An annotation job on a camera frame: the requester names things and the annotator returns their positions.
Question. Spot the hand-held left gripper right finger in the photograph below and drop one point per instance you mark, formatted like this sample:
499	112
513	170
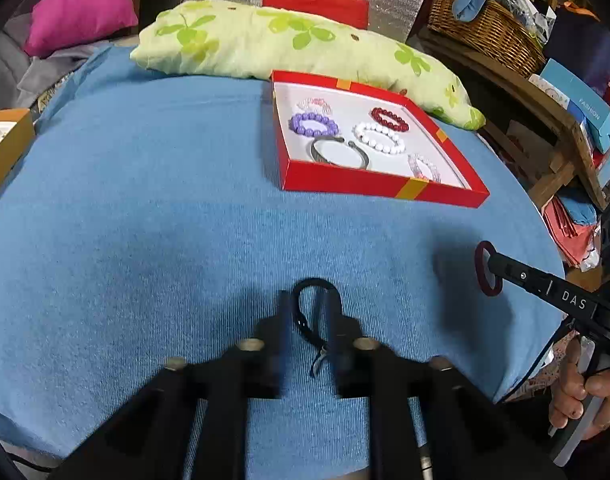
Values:
335	355

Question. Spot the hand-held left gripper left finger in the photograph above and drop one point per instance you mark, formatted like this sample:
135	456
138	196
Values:
265	355

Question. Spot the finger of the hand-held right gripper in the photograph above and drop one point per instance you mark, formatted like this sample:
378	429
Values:
515	272

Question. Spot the shallow red cardboard box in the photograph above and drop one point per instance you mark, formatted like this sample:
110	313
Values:
345	180

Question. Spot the silver metal bangle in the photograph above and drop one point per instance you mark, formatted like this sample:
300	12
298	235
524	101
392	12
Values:
317	152

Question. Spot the person's right hand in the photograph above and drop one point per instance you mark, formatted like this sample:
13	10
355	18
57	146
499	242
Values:
605	405

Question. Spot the red paper bags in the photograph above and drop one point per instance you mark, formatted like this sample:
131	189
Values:
567	230

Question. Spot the wooden bench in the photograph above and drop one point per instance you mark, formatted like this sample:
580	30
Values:
550	150

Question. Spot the blue blanket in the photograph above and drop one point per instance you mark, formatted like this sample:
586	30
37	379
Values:
150	240

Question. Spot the blue cardboard box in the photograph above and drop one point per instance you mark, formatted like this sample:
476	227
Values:
585	105

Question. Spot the white patterned box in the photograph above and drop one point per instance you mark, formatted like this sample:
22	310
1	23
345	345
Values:
550	92

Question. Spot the wicker basket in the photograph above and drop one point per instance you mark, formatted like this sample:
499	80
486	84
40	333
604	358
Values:
490	35

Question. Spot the navy bag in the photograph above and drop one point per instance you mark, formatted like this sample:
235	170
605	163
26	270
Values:
580	40

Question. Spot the green floral pillow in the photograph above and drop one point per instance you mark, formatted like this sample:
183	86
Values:
245	45

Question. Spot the orange cardboard box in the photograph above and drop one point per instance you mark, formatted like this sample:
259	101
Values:
10	152

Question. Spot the red cushion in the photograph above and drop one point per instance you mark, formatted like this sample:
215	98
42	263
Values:
315	7

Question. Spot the grey cloth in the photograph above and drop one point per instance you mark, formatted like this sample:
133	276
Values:
30	72

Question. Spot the magenta pillow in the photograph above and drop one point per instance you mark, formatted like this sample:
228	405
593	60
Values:
80	7

